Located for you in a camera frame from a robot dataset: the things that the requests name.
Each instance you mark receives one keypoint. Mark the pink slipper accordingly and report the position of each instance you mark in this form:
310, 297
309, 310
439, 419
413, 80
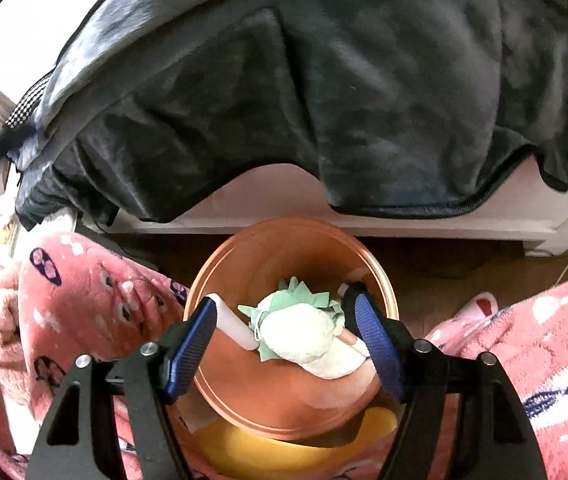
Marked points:
479, 305

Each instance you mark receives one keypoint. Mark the white bed frame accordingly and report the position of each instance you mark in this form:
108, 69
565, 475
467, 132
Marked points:
274, 200

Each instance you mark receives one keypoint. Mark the small beige stub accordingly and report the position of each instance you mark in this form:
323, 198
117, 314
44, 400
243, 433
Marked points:
349, 341

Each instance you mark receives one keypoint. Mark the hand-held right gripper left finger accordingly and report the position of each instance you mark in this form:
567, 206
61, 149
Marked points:
191, 355

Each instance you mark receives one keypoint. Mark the plush blanket with grey underside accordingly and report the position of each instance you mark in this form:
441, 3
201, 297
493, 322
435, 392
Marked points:
314, 85

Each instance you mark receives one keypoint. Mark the yellow plastic stool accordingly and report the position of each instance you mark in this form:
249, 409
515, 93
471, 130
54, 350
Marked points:
264, 455

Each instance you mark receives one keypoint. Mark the white and green plush toy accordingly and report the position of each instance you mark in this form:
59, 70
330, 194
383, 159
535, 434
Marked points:
299, 330

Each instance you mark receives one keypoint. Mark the person's left leg pink pajamas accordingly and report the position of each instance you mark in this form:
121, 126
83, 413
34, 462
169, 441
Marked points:
88, 300

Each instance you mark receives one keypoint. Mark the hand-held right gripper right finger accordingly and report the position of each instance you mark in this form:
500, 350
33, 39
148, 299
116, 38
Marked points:
379, 345

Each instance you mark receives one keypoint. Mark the person's leg pink pajamas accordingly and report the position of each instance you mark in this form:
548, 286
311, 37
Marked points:
88, 300
539, 340

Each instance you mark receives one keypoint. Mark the plain white tube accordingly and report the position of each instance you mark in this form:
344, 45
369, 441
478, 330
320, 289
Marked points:
234, 322

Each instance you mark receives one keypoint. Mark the orange plastic basin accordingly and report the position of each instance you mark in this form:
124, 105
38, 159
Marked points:
274, 260

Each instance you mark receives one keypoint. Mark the person's right leg pink pajamas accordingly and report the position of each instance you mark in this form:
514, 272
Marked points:
539, 340

